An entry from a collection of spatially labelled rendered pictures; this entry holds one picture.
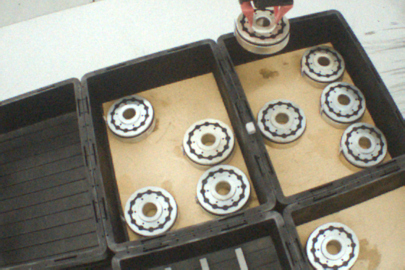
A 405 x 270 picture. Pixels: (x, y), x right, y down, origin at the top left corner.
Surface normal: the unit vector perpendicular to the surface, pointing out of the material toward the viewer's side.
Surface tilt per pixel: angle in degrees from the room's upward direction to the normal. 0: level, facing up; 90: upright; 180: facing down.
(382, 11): 0
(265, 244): 0
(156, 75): 90
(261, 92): 0
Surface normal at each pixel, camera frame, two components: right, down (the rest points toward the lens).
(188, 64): 0.26, 0.81
